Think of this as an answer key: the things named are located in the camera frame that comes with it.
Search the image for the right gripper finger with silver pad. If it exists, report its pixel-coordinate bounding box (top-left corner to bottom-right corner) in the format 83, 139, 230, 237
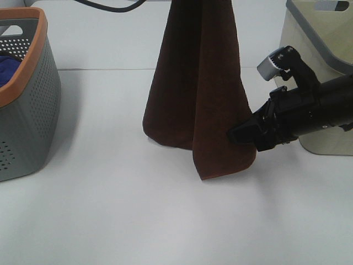
256, 45, 320, 89

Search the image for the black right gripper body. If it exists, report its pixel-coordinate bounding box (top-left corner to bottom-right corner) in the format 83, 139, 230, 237
255, 86, 319, 151

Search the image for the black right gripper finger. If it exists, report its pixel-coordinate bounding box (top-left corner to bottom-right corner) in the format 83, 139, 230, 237
227, 112, 265, 145

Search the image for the brown towel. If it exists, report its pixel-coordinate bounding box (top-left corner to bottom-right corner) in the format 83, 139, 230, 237
142, 1, 256, 180

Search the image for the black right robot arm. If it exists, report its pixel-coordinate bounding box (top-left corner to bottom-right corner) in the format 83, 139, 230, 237
227, 46, 352, 151

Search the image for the blue towel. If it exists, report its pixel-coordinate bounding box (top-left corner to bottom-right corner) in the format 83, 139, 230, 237
0, 56, 21, 87

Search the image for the beige basket with grey rim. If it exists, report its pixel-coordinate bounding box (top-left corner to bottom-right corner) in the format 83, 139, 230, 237
280, 1, 352, 156

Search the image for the grey basket with orange rim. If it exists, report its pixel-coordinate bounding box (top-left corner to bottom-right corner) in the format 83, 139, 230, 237
1, 7, 61, 181

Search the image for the black cable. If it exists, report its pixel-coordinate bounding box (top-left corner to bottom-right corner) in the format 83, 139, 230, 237
73, 0, 147, 13

